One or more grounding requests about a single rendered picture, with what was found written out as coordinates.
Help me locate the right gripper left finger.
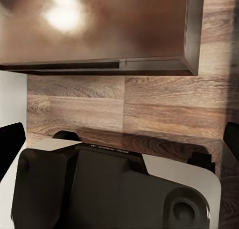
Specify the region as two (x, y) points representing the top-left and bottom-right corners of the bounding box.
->
(0, 122), (26, 182)

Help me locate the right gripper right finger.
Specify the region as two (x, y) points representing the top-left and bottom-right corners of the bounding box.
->
(223, 122), (239, 162)

